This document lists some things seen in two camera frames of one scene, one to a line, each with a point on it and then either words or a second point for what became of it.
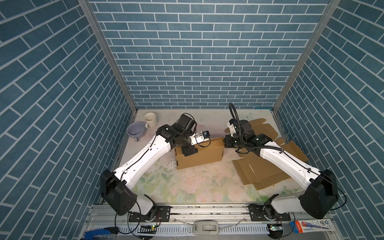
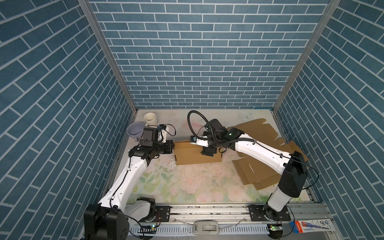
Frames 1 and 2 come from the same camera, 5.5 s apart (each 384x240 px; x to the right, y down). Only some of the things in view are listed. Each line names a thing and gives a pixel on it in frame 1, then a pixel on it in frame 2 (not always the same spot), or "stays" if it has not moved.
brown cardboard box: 254,170 stays
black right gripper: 227,141 -> 207,151
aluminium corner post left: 87,8 stays
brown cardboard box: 209,152 stays
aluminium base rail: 203,222 stays
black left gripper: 190,150 -> 169,146
